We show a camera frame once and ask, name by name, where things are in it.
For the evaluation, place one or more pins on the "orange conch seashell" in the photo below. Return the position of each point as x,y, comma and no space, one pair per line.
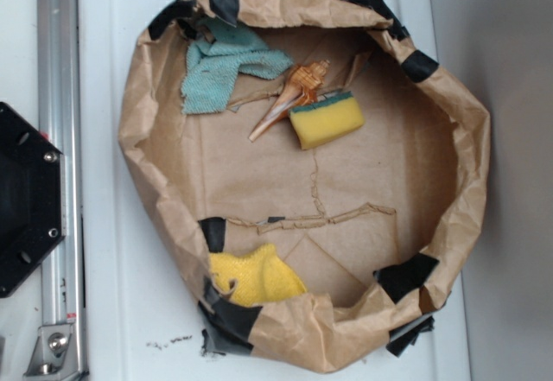
299,89

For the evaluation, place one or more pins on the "yellow green sponge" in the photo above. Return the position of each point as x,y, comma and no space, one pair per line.
325,121

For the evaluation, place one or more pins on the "aluminium extrusion rail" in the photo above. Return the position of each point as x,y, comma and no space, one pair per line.
62,275

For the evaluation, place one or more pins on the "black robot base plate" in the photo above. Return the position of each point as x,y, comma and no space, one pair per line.
31,211

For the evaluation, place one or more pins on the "brown paper bag bin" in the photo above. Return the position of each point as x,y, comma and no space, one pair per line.
377,223

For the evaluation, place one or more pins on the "metal corner bracket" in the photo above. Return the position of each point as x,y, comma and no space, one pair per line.
54,356

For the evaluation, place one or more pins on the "yellow cloth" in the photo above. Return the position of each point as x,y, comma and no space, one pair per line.
257,277

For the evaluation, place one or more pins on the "light blue cloth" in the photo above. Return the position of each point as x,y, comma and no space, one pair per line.
216,59

